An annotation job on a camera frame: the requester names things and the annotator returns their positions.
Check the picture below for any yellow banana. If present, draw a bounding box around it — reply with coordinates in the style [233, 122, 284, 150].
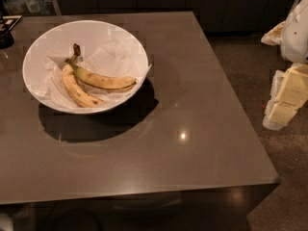
[62, 64, 104, 108]
[65, 43, 137, 90]

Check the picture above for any shelf with bottles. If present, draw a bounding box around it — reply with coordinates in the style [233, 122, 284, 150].
[0, 0, 61, 16]

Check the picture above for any white paper liner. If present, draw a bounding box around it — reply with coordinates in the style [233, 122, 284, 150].
[34, 39, 150, 114]

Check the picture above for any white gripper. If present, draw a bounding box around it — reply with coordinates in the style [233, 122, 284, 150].
[261, 0, 308, 131]

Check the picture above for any black object at table corner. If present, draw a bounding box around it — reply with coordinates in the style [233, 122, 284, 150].
[0, 12, 22, 49]

